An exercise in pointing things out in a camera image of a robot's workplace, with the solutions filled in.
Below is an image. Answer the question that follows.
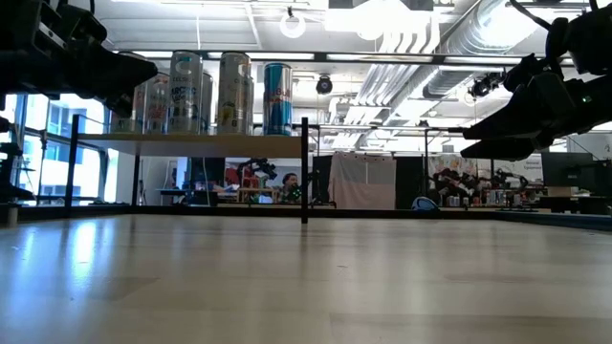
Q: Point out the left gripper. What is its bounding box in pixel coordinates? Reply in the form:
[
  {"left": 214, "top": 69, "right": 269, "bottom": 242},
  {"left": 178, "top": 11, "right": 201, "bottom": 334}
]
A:
[{"left": 18, "top": 4, "right": 159, "bottom": 118}]

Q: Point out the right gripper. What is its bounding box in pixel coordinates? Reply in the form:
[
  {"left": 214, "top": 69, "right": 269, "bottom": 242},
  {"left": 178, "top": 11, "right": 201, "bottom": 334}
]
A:
[{"left": 459, "top": 72, "right": 587, "bottom": 161}]

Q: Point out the white Celsius beverage can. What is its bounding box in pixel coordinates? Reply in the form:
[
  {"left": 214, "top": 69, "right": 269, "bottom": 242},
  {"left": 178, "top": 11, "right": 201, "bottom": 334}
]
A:
[
  {"left": 166, "top": 51, "right": 205, "bottom": 135},
  {"left": 110, "top": 51, "right": 149, "bottom": 135},
  {"left": 217, "top": 51, "right": 252, "bottom": 136}
]

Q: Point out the blue beverage can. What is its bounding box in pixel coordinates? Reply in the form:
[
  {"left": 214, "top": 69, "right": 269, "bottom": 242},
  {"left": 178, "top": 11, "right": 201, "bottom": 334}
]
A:
[{"left": 262, "top": 61, "right": 294, "bottom": 137}]

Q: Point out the black shelf support bar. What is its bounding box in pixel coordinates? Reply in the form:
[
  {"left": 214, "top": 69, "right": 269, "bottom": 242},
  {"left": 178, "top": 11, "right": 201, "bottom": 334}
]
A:
[
  {"left": 64, "top": 113, "right": 81, "bottom": 220},
  {"left": 300, "top": 117, "right": 310, "bottom": 225}
]

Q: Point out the black ceiling spotlight cluster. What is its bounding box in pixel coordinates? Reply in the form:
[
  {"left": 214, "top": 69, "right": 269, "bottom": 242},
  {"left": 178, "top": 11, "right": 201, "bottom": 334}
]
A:
[{"left": 470, "top": 70, "right": 509, "bottom": 98}]

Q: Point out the row of pink boxes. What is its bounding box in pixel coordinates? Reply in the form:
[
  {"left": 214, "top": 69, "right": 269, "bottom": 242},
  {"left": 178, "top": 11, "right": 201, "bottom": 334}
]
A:
[{"left": 485, "top": 189, "right": 522, "bottom": 206}]

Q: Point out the black computer monitor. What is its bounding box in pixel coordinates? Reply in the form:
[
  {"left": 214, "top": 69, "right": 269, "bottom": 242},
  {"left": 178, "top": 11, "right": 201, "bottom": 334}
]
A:
[{"left": 541, "top": 152, "right": 595, "bottom": 188}]

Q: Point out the floral print curtain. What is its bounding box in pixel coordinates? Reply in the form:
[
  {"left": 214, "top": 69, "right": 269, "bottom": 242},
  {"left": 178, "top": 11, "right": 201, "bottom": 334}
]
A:
[{"left": 428, "top": 155, "right": 479, "bottom": 192}]

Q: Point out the dark office desk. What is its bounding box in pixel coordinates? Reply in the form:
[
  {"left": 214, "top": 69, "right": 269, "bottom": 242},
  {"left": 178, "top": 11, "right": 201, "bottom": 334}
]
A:
[{"left": 538, "top": 193, "right": 612, "bottom": 215}]

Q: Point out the white blue rounded device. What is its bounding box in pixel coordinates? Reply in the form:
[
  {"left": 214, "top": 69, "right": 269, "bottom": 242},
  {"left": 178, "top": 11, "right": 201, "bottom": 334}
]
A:
[{"left": 411, "top": 195, "right": 439, "bottom": 212}]

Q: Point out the black partition panel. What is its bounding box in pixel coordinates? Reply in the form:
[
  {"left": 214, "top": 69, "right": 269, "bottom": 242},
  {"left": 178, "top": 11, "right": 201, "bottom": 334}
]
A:
[
  {"left": 313, "top": 155, "right": 332, "bottom": 206},
  {"left": 394, "top": 155, "right": 427, "bottom": 210}
]

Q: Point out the dark upright panel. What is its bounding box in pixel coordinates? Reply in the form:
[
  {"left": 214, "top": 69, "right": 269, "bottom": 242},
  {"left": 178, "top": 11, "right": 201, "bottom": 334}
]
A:
[{"left": 189, "top": 157, "right": 226, "bottom": 191}]

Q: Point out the dark low desk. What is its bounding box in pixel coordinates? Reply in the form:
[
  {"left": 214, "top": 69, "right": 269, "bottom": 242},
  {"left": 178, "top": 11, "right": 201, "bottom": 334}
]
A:
[{"left": 157, "top": 188, "right": 221, "bottom": 207}]

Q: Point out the black equipment stand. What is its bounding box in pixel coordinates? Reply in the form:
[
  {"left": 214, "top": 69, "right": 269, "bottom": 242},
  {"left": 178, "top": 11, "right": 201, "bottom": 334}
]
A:
[{"left": 0, "top": 141, "right": 39, "bottom": 204}]

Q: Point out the white ceiling pipe bundle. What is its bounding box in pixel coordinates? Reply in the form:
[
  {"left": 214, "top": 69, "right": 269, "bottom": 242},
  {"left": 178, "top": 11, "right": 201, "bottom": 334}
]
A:
[{"left": 356, "top": 18, "right": 446, "bottom": 104}]

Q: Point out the pale pink panel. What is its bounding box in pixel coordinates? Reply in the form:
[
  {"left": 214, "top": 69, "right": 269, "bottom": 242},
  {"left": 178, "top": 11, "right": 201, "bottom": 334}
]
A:
[{"left": 328, "top": 151, "right": 397, "bottom": 210}]

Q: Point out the grey cylindrical leg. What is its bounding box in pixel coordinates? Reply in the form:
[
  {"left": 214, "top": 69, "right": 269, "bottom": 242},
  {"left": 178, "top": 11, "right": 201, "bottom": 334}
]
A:
[{"left": 4, "top": 203, "right": 21, "bottom": 228}]

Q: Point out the small wooden table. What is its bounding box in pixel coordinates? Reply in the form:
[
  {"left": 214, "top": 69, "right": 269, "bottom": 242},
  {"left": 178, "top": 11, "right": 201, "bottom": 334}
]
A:
[{"left": 236, "top": 187, "right": 278, "bottom": 205}]

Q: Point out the black round ceiling device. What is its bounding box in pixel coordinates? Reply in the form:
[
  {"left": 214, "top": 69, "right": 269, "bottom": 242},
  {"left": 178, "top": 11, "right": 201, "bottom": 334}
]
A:
[{"left": 315, "top": 74, "right": 335, "bottom": 96}]

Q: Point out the person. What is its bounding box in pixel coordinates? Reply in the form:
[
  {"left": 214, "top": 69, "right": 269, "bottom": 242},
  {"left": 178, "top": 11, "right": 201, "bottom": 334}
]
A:
[{"left": 280, "top": 172, "right": 302, "bottom": 204}]

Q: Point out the white printed wall sign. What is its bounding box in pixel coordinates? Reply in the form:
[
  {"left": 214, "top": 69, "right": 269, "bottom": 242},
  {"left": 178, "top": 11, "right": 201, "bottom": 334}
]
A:
[{"left": 496, "top": 155, "right": 545, "bottom": 183}]

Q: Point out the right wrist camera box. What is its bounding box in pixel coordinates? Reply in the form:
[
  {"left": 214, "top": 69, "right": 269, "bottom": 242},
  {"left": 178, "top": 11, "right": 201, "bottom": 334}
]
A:
[{"left": 502, "top": 53, "right": 551, "bottom": 93}]

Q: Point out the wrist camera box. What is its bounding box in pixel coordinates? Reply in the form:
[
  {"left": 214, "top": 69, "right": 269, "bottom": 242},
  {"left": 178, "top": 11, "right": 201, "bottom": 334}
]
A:
[
  {"left": 56, "top": 3, "right": 109, "bottom": 45},
  {"left": 502, "top": 53, "right": 551, "bottom": 93}
]

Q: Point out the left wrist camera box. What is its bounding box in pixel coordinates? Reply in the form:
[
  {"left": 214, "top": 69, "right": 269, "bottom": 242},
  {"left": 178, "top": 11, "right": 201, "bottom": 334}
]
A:
[{"left": 56, "top": 3, "right": 109, "bottom": 45}]

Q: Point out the ceiling air duct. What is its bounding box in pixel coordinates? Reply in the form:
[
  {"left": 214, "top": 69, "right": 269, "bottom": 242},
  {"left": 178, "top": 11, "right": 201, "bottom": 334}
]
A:
[{"left": 423, "top": 70, "right": 474, "bottom": 100}]

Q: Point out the black metal gantry frame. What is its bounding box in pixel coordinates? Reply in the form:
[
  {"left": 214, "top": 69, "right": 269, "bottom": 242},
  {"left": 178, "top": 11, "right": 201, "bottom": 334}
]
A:
[{"left": 423, "top": 126, "right": 498, "bottom": 192}]

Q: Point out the thin dark vertical post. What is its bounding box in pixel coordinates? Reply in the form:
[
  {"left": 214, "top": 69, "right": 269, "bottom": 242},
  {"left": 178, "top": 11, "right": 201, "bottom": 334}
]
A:
[{"left": 131, "top": 155, "right": 142, "bottom": 206}]

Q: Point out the large silver ceiling duct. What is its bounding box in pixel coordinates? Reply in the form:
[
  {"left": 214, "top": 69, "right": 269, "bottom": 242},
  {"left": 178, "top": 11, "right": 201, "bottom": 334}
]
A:
[{"left": 444, "top": 0, "right": 551, "bottom": 54}]

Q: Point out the overhead horizontal metal rail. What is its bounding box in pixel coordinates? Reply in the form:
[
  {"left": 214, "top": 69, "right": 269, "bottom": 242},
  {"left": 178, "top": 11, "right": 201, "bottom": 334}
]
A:
[{"left": 112, "top": 49, "right": 527, "bottom": 67}]

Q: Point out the black aluminium rig frame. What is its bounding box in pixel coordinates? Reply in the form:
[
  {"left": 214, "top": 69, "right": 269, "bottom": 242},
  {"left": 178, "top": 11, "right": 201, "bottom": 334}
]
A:
[{"left": 18, "top": 204, "right": 612, "bottom": 234}]

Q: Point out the white ring lamp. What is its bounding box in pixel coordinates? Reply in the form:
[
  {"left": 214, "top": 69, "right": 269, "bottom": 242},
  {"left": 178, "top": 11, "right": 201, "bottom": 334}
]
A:
[{"left": 279, "top": 12, "right": 307, "bottom": 40}]

